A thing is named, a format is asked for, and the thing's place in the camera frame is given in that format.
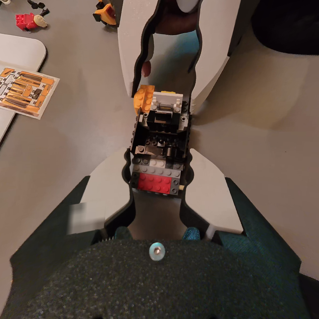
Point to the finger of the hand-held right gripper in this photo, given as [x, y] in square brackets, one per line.
[129, 37]
[216, 37]

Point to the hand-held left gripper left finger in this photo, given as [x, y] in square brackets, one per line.
[109, 184]

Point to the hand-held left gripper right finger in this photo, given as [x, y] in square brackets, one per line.
[209, 194]

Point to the orange black lego car body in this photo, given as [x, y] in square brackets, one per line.
[159, 182]

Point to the orange black lego car section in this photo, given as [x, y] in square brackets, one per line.
[107, 13]

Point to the black lego part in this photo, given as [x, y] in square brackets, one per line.
[44, 11]

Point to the red lego figure part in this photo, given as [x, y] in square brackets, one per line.
[25, 21]

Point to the orange lego sticker sheet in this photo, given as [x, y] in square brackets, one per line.
[25, 92]

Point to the person's right hand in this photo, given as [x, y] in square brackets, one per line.
[174, 25]

